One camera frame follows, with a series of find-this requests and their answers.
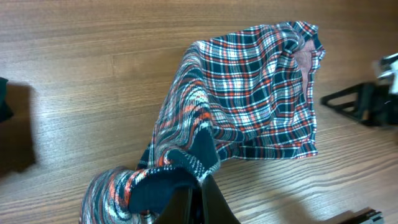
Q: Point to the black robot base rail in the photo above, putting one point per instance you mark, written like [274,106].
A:
[369,217]

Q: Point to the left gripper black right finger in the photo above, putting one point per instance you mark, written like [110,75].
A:
[215,208]

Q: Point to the folded dark green garment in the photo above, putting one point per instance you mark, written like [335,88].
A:
[5,111]

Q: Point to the plaid shirt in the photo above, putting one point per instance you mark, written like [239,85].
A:
[244,95]

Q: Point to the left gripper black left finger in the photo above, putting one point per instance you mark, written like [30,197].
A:
[178,209]

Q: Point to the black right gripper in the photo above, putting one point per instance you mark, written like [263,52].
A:
[351,102]

